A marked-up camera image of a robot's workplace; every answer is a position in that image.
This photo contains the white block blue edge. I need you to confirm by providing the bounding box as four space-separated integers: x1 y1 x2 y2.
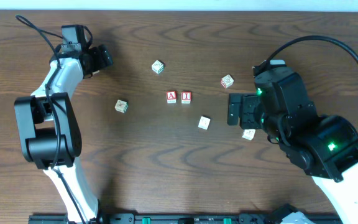
198 116 211 130

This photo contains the left black cable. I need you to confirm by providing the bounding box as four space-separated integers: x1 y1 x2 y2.
15 14 88 224

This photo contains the plain white wooden block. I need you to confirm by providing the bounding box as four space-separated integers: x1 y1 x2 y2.
242 129 256 141

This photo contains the white block green side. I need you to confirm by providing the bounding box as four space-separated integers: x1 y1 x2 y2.
152 60 165 74

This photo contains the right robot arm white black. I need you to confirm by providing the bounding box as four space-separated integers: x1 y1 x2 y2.
227 65 358 223

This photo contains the red letter I block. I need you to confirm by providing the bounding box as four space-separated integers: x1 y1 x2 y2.
181 91 191 104

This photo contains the white block red side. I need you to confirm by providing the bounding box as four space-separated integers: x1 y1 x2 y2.
221 74 234 88

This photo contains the black mounting rail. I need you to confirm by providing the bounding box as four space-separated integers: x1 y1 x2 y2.
28 212 341 224

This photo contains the red letter A block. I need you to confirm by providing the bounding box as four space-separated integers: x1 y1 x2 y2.
166 91 177 104

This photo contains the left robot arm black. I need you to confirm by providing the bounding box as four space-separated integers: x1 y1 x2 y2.
14 24 113 223

